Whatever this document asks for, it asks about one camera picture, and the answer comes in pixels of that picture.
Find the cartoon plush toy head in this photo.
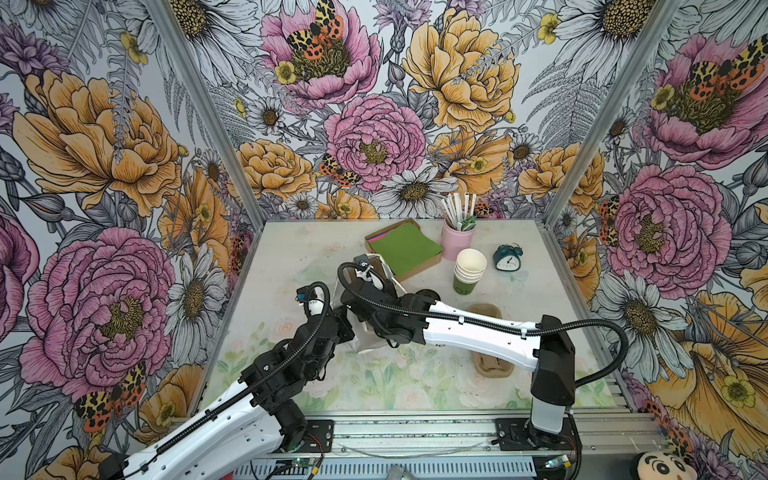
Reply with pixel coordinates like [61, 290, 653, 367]
[629, 451, 698, 480]

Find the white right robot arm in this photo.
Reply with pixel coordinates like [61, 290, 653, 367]
[339, 280, 576, 442]

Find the stack of paper cups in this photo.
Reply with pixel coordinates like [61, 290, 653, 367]
[453, 248, 488, 295]

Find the aluminium front rail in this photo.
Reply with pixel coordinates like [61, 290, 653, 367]
[239, 409, 669, 467]

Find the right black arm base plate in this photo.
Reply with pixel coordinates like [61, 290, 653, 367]
[491, 417, 579, 451]

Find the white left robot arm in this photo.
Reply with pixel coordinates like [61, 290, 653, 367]
[98, 307, 354, 479]

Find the pink cup holder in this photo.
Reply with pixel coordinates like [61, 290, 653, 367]
[441, 220, 474, 262]

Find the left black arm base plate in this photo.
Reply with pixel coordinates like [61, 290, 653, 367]
[295, 418, 335, 454]

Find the brown cardboard cup carrier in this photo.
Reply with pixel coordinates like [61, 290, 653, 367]
[468, 303, 515, 378]

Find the teal alarm clock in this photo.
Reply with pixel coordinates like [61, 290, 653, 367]
[493, 244, 523, 272]

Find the white floral gift bag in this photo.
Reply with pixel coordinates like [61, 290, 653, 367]
[337, 253, 412, 353]

